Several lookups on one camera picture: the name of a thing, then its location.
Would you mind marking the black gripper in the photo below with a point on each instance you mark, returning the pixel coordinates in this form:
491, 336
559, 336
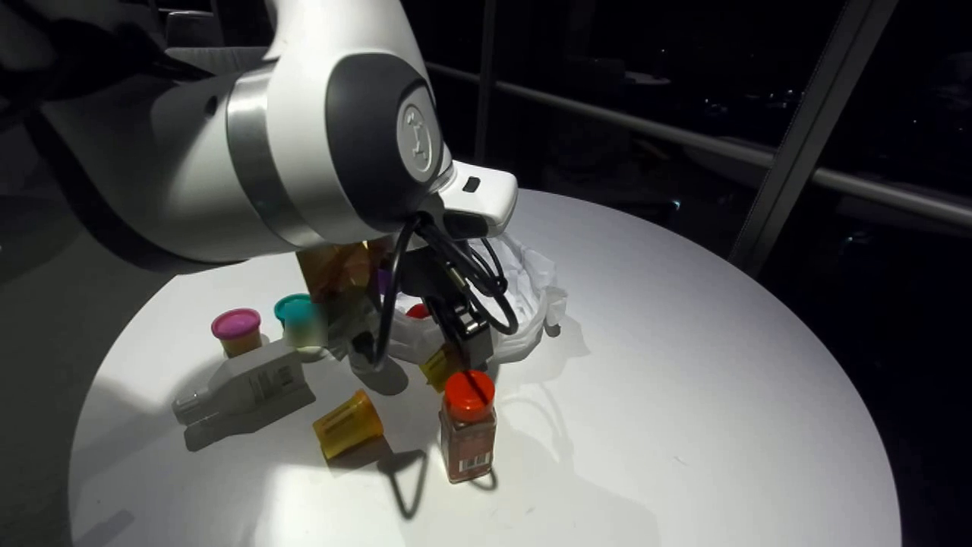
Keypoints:
455, 294

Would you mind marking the orange lid yellow tub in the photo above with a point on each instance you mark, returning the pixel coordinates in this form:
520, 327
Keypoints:
440, 367

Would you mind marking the red lid spice jar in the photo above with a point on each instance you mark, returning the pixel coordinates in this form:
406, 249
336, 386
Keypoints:
465, 431

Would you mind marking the yellow dough tub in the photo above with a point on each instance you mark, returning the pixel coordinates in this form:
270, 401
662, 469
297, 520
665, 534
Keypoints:
349, 431

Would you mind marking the teal lid dough tub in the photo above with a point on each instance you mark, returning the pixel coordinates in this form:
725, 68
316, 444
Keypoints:
294, 316

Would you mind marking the magenta lid dough tub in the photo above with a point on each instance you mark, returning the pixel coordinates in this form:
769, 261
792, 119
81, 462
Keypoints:
238, 328

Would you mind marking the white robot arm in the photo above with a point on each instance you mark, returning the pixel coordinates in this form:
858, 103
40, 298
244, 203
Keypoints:
253, 132

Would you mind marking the white plastic bag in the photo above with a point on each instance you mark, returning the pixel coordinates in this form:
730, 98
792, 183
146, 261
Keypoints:
532, 306

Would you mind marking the small red cap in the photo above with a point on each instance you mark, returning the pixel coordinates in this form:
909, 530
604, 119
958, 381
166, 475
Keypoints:
417, 312

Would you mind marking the long horizontal metal railing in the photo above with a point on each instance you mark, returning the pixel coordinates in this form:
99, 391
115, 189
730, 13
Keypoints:
707, 148

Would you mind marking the slanted metal frame post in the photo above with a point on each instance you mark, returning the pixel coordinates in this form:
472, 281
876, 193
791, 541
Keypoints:
808, 132

